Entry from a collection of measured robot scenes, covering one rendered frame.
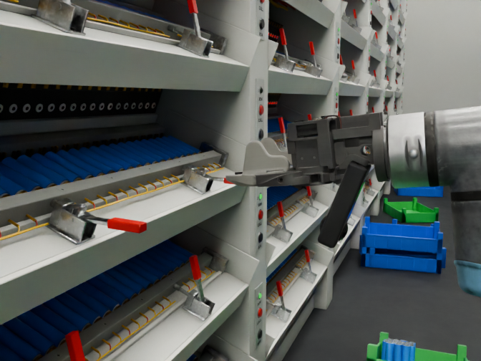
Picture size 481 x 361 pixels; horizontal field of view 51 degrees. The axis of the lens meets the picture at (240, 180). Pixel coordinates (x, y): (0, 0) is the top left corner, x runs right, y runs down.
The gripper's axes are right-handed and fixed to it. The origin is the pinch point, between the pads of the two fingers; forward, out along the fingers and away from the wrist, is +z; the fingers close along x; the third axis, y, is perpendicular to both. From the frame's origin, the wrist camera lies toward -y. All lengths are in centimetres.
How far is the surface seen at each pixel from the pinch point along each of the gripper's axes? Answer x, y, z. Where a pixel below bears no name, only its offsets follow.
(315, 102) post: -86, 11, 8
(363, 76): -156, 21, 3
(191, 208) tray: 5.5, -2.6, 5.3
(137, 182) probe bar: 11.6, 2.2, 9.0
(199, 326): 3.1, -20.4, 7.9
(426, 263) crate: -134, -54, -17
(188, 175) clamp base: 0.9, 1.4, 7.6
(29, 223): 29.8, 1.2, 8.9
